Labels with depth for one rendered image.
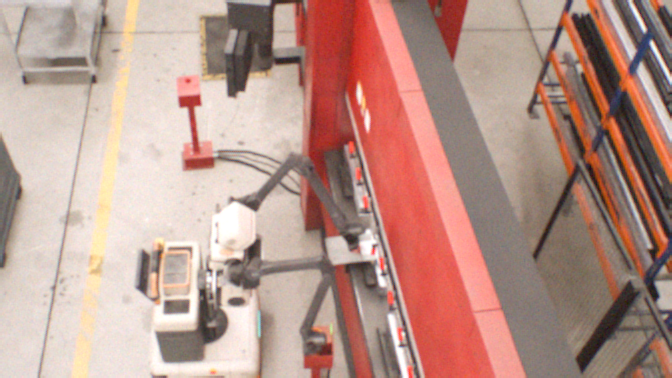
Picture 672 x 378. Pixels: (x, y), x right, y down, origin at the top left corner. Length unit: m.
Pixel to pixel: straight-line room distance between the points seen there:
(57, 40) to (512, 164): 3.87
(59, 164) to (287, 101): 1.90
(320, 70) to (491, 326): 2.21
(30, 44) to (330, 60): 3.14
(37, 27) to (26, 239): 1.98
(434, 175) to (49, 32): 4.51
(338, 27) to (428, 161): 1.41
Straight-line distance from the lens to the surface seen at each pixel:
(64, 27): 6.79
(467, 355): 2.77
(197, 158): 5.81
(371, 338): 4.07
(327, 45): 4.20
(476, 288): 2.62
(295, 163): 3.86
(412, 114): 3.09
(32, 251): 5.66
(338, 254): 4.18
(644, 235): 5.09
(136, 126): 6.26
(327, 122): 4.63
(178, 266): 4.28
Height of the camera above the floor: 4.47
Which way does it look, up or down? 51 degrees down
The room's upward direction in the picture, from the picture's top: 5 degrees clockwise
